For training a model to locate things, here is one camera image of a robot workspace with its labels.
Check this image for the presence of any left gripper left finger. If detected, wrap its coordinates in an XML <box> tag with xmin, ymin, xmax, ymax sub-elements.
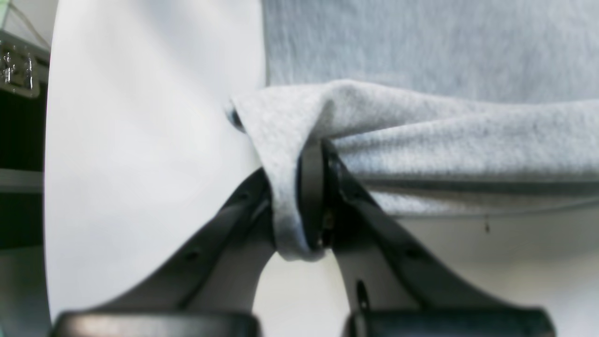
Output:
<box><xmin>51</xmin><ymin>169</ymin><xmax>276</xmax><ymax>337</ymax></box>

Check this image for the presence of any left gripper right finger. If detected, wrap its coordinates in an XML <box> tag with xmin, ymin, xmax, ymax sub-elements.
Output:
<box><xmin>299</xmin><ymin>141</ymin><xmax>555</xmax><ymax>337</ymax></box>

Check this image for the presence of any grey T-shirt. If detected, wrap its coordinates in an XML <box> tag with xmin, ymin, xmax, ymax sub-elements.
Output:
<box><xmin>232</xmin><ymin>0</ymin><xmax>599</xmax><ymax>260</ymax></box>

